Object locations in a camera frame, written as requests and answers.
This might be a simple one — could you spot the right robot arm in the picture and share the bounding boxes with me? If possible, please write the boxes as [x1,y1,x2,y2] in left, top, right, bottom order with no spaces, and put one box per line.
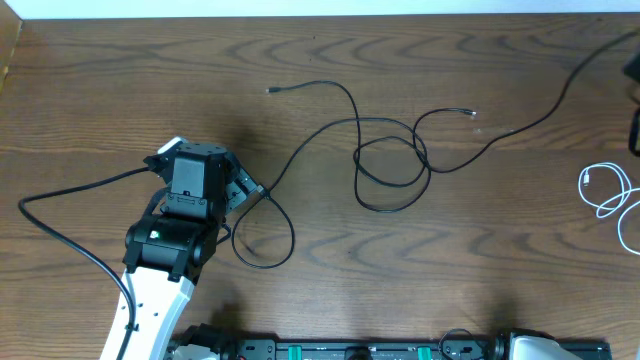
[623,52,640,157]

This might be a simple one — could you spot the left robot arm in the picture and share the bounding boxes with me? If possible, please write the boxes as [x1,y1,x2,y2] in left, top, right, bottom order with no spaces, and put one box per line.
[101,137,256,359]

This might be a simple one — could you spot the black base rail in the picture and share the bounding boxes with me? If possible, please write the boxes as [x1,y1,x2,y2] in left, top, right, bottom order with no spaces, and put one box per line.
[163,325,613,360]

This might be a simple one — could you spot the left camera cable black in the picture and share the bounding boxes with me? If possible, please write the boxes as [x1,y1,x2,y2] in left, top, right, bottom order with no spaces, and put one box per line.
[17,166,151,360]

